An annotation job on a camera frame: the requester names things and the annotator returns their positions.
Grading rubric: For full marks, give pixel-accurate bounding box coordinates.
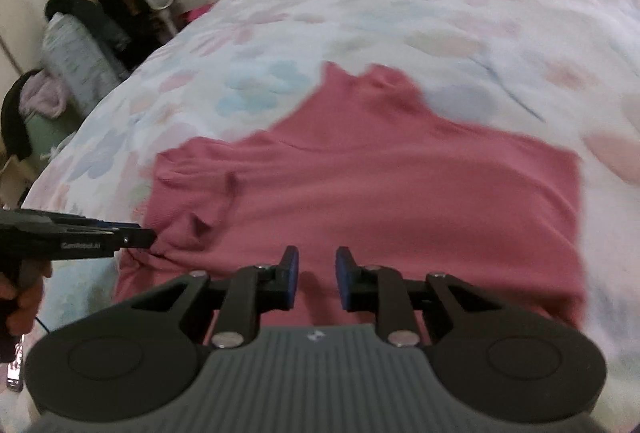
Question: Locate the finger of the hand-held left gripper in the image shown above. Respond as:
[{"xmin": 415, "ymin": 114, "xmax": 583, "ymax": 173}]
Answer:
[
  {"xmin": 111, "ymin": 228, "xmax": 158, "ymax": 253},
  {"xmin": 60, "ymin": 214, "xmax": 147, "ymax": 234}
]

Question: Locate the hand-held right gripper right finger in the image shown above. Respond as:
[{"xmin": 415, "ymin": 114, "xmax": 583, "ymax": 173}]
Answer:
[{"xmin": 335, "ymin": 245, "xmax": 487, "ymax": 347}]

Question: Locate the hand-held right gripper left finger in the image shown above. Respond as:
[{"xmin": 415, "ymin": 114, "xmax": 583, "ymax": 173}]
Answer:
[{"xmin": 131, "ymin": 245, "xmax": 301, "ymax": 348}]

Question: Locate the pink turtleneck sweater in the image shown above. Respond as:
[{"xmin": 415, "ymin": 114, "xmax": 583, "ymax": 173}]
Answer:
[{"xmin": 114, "ymin": 62, "xmax": 589, "ymax": 330}]

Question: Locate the person's left hand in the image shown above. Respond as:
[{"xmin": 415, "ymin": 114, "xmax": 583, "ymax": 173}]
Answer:
[{"xmin": 0, "ymin": 260, "xmax": 54, "ymax": 337}]

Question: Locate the green cloth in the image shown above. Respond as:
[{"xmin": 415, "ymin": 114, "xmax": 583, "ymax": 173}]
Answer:
[{"xmin": 26, "ymin": 112, "xmax": 77, "ymax": 159}]

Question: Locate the dark cloth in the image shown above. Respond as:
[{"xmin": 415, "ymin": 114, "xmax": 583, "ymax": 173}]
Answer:
[{"xmin": 0, "ymin": 72, "xmax": 42, "ymax": 160}]

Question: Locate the small metal clip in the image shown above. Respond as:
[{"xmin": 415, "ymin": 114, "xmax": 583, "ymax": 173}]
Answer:
[{"xmin": 6, "ymin": 336, "xmax": 25, "ymax": 395}]

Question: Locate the purple plush cloth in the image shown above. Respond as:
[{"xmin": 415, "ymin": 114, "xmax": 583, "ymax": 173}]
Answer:
[{"xmin": 21, "ymin": 72, "xmax": 68, "ymax": 115}]

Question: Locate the pale blue patterned storage bag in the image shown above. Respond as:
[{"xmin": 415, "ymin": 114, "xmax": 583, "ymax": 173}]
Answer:
[{"xmin": 41, "ymin": 12, "xmax": 118, "ymax": 115}]

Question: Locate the magenta cloth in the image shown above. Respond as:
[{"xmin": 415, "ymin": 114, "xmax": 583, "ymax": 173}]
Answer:
[{"xmin": 188, "ymin": 2, "xmax": 217, "ymax": 24}]

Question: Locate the floral white blanket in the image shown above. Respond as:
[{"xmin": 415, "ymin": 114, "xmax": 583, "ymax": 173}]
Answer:
[{"xmin": 20, "ymin": 0, "xmax": 640, "ymax": 433}]

